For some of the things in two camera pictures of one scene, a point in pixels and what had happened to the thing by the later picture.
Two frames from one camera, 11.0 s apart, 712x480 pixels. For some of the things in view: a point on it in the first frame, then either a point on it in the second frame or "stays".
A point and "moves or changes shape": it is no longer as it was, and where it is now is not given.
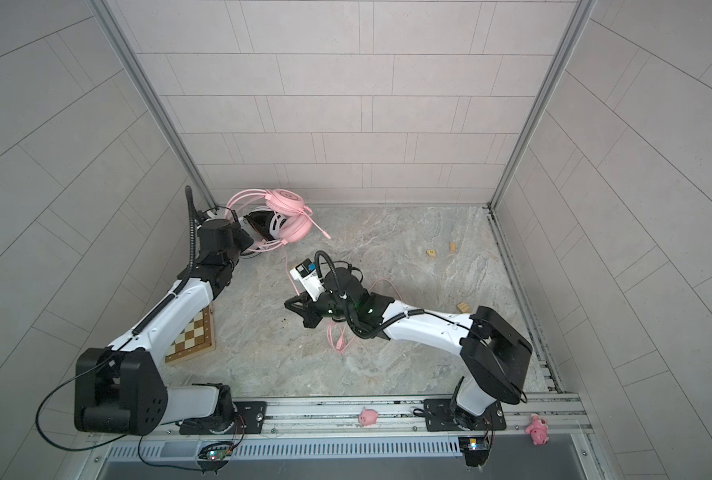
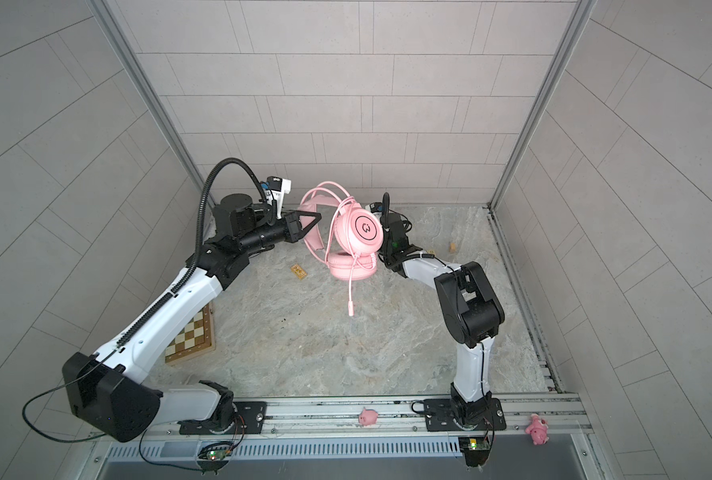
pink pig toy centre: [368, 417] stays
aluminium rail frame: [378, 419] stays
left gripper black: [242, 237] to [289, 228]
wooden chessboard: [195, 338] stays
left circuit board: [218, 451] stays
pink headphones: [292, 206] moves or changes shape
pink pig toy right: [538, 430] stays
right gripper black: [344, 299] to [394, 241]
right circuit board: [475, 449] stays
